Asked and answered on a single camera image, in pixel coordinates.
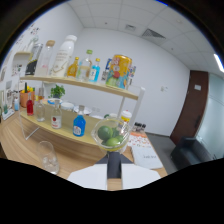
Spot large white milk bottle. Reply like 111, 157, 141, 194
50, 34, 78, 78

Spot blue liquid bottle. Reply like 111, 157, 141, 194
72, 104, 87, 138

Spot small red liquid bottle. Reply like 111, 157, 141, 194
26, 92, 35, 117

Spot clear bottle green cap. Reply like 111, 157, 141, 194
77, 49, 94, 82

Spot yellow printed drink can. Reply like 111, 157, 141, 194
105, 54, 133, 90

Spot clear bottle orange cap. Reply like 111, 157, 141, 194
34, 87, 46, 123

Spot white wood two-tier shelf rack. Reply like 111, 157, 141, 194
18, 74, 147, 161

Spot wooden wall shelf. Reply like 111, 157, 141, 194
13, 49, 33, 58

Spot white notebook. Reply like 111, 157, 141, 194
129, 144, 164, 170

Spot ceiling air vent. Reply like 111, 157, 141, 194
141, 28, 167, 40

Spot black chair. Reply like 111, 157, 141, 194
170, 135, 214, 168

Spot brown door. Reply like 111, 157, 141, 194
169, 69, 209, 146

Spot small light blue bottle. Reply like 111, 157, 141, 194
89, 58, 101, 83

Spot clear glass with ice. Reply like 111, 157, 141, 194
35, 140, 61, 176

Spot green potted plant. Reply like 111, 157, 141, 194
49, 84, 66, 100

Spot clear cup of limes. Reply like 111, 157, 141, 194
90, 117, 132, 155

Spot small clear bottle blue cap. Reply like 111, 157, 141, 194
101, 58, 113, 83

